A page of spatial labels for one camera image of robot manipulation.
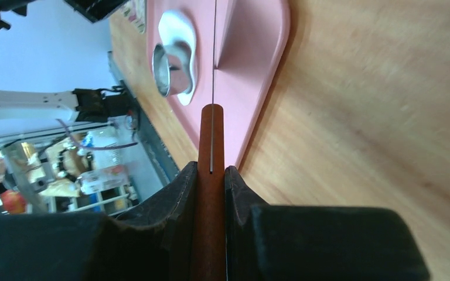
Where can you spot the pink rectangular tray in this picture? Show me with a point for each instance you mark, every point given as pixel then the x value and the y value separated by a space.
pixel 246 39

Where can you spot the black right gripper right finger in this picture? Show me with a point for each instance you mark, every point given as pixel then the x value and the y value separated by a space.
pixel 283 242

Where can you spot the floral rectangular tray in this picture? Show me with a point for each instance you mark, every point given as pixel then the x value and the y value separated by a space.
pixel 135 12

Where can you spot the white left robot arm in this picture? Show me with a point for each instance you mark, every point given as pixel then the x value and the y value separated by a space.
pixel 78 105

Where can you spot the metal dough scraper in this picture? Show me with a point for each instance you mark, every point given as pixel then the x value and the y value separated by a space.
pixel 208 252

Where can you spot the white dough ball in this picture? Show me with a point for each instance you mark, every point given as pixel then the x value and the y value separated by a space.
pixel 179 39

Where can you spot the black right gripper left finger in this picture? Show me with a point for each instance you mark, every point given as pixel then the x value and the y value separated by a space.
pixel 150 241

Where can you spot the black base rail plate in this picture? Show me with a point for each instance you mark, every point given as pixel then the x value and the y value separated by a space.
pixel 161 159

